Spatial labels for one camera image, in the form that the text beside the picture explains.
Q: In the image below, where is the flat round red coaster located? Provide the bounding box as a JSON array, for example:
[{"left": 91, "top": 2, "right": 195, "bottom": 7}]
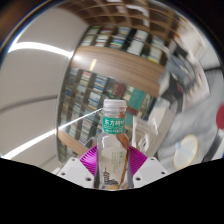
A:
[{"left": 215, "top": 103, "right": 224, "bottom": 131}]

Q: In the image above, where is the clear bottle with green label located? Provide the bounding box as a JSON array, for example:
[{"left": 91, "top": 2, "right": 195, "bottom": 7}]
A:
[{"left": 94, "top": 98, "right": 130, "bottom": 190}]

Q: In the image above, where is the wooden cubby shelf unit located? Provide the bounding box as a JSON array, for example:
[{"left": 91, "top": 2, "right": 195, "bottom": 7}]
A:
[{"left": 59, "top": 0, "right": 188, "bottom": 41}]

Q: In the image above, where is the straight ceiling light strip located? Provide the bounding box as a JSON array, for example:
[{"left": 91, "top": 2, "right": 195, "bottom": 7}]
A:
[{"left": 8, "top": 41, "right": 73, "bottom": 59}]

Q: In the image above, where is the narrow bookshelf full of books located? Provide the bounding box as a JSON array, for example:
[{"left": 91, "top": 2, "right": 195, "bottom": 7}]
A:
[{"left": 78, "top": 24, "right": 168, "bottom": 66}]

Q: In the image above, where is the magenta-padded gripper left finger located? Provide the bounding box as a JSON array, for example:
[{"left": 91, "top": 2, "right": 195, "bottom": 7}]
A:
[{"left": 56, "top": 145, "right": 99, "bottom": 189}]

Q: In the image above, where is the curved wooden slatted bench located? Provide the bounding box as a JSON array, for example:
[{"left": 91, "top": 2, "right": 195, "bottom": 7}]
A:
[{"left": 57, "top": 129, "right": 91, "bottom": 156}]

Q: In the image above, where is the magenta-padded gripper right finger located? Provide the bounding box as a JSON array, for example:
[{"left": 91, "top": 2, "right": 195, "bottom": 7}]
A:
[{"left": 126, "top": 145, "right": 168, "bottom": 189}]

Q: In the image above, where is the dark grey building model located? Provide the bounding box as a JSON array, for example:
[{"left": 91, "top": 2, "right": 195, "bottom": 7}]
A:
[{"left": 159, "top": 56, "right": 198, "bottom": 98}]

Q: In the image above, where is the wide bookshelf full of books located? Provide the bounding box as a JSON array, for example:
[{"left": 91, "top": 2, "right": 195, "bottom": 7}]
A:
[{"left": 56, "top": 66, "right": 158, "bottom": 158}]

